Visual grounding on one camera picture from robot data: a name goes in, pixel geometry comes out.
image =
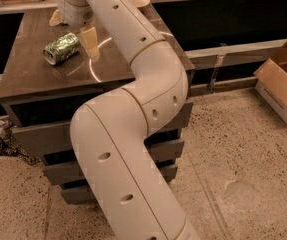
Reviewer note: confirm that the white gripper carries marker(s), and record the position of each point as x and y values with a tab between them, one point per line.
71	14

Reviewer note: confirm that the green soda can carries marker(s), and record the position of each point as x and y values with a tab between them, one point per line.
61	49

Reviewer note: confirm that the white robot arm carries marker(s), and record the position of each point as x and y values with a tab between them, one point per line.
108	132

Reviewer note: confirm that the grey drawer cabinet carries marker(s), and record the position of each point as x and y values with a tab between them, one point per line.
33	92

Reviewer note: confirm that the white ceramic bowl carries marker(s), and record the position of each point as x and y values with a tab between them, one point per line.
140	3

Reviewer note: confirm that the top grey drawer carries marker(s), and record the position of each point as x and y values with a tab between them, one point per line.
43	139

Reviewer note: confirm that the middle grey drawer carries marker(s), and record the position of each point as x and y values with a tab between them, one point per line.
63	172

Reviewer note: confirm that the cardboard box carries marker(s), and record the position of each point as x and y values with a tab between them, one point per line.
272	81

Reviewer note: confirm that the clutter pile with wire basket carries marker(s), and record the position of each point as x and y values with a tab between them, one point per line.
10	147

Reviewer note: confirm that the metal rail bracket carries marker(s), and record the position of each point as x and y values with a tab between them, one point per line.
219	61

